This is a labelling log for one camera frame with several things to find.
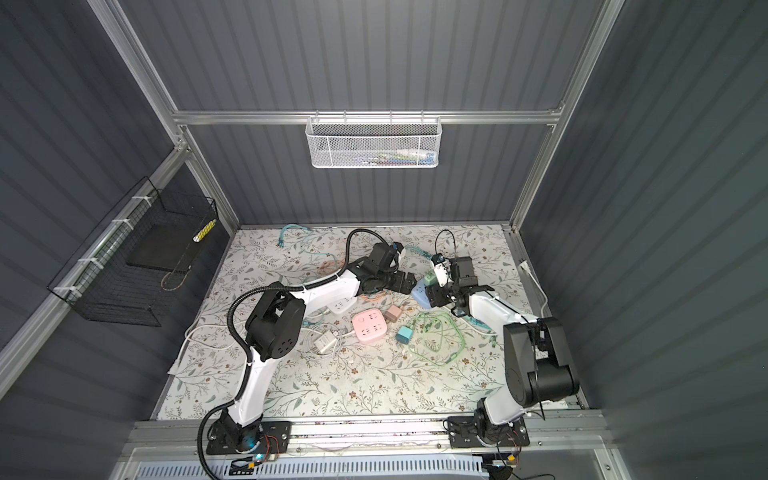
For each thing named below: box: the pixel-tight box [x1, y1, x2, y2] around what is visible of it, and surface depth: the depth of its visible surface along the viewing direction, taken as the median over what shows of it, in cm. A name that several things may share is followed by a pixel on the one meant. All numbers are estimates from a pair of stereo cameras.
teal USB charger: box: [395, 326, 413, 344], surface depth 91 cm
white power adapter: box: [313, 330, 340, 354], surface depth 89 cm
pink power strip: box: [352, 308, 387, 343], surface depth 92 cm
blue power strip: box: [411, 278, 432, 310], surface depth 99 cm
